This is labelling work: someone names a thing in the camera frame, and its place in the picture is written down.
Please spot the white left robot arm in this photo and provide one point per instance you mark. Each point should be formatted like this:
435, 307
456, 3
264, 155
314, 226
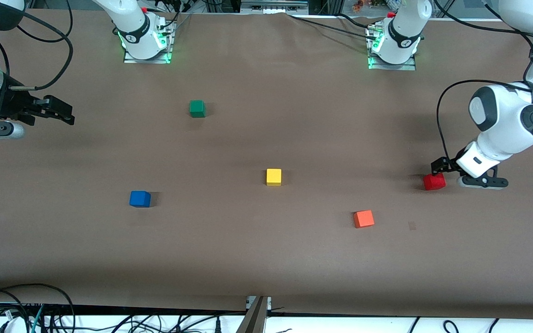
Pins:
502, 120

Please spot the green block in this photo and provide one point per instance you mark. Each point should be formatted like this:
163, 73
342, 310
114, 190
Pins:
197, 108

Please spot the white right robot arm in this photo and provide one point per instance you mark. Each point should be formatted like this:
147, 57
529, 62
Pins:
132, 27

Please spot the red block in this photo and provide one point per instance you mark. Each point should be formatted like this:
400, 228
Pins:
434, 182

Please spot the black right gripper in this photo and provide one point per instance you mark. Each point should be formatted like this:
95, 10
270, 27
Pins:
13, 102

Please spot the orange block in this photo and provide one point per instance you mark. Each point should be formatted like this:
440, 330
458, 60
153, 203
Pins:
363, 219

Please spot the blue block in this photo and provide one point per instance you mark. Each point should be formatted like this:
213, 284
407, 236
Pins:
139, 199

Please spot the grey aluminium post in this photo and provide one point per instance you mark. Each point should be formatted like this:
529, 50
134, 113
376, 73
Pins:
253, 319

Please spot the brown table cover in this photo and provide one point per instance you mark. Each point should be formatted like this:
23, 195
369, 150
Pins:
266, 259

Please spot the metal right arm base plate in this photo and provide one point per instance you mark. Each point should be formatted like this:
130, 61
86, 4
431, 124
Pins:
170, 46

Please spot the yellow block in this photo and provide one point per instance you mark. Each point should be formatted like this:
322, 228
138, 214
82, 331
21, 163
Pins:
274, 177

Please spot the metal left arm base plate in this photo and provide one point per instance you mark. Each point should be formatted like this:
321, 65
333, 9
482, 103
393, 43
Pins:
393, 67

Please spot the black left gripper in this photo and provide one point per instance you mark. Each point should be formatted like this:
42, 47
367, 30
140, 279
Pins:
441, 164

